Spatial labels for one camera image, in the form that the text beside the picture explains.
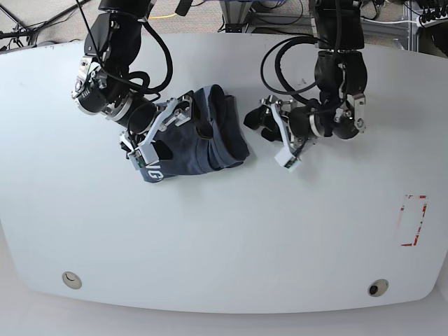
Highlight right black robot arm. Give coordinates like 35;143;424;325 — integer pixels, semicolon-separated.
71;1;200;167

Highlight dark blue T-shirt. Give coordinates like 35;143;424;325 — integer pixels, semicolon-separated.
140;84;250;183

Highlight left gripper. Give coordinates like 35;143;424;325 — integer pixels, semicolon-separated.
244;95;316;154

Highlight white cable on floor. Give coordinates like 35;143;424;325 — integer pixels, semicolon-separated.
360;16;419;25

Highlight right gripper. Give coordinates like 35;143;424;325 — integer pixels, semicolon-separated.
118;90;214;160

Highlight red tape rectangle marking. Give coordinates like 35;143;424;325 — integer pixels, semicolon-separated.
396;195;428;247

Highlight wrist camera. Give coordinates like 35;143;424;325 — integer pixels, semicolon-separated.
274;148;301;172
127;143;159;170

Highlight aluminium frame stand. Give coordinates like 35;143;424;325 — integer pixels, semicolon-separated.
219;1;255;34

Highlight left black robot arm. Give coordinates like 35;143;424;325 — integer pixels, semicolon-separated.
244;1;368;156

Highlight right table cable grommet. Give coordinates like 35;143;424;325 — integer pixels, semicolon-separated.
367;279;389;298

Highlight left table cable grommet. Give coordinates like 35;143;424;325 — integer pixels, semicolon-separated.
62;272;82;290

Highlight black tripod legs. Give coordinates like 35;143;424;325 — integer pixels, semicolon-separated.
1;1;97;52

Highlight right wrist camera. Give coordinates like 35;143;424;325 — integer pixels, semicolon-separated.
127;143;159;170

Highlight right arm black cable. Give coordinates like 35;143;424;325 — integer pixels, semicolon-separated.
76;0;174;95

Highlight white power strip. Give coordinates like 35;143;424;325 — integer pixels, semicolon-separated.
416;10;447;28

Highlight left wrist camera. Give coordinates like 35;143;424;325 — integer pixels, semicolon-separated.
274;148;301;172

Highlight table cable grommet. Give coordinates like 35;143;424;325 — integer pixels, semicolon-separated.
62;272;82;290
367;279;389;298

